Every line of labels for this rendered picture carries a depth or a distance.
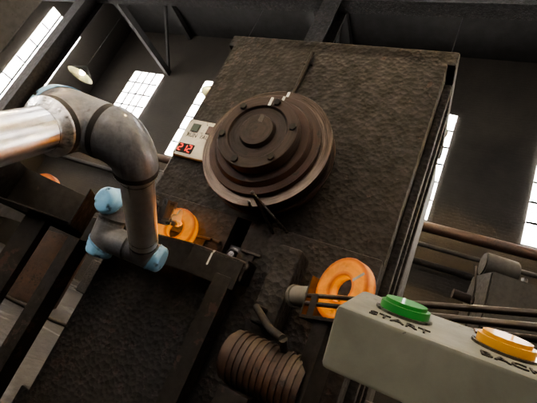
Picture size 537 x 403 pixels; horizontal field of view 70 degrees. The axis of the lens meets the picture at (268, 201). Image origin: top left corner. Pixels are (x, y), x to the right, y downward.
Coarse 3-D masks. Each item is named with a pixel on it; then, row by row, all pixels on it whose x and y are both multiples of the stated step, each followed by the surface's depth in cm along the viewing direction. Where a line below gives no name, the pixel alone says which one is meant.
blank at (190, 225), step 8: (184, 216) 134; (192, 216) 133; (160, 224) 135; (184, 224) 133; (192, 224) 132; (160, 232) 134; (168, 232) 135; (184, 232) 131; (192, 232) 130; (184, 240) 130; (192, 240) 131
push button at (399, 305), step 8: (392, 296) 33; (384, 304) 32; (392, 304) 31; (400, 304) 31; (408, 304) 32; (416, 304) 33; (392, 312) 31; (400, 312) 31; (408, 312) 31; (416, 312) 31; (424, 312) 31; (416, 320) 31; (424, 320) 31
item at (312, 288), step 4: (312, 276) 97; (312, 280) 96; (316, 280) 97; (308, 284) 96; (312, 284) 96; (316, 284) 97; (308, 288) 95; (312, 288) 96; (308, 292) 95; (312, 292) 96; (304, 300) 94; (308, 300) 95; (304, 308) 94; (316, 308) 96; (300, 312) 93; (304, 312) 93; (316, 312) 96; (320, 316) 96
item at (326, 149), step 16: (256, 96) 145; (288, 96) 140; (304, 96) 138; (320, 112) 133; (320, 128) 130; (208, 144) 141; (208, 160) 138; (320, 160) 124; (208, 176) 135; (304, 176) 124; (320, 176) 127; (224, 192) 130; (288, 192) 123; (304, 192) 125; (256, 208) 128; (272, 208) 127
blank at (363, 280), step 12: (336, 264) 95; (348, 264) 92; (360, 264) 89; (324, 276) 96; (336, 276) 93; (348, 276) 90; (360, 276) 87; (372, 276) 88; (324, 288) 94; (336, 288) 94; (360, 288) 86; (372, 288) 86; (324, 300) 92; (324, 312) 90
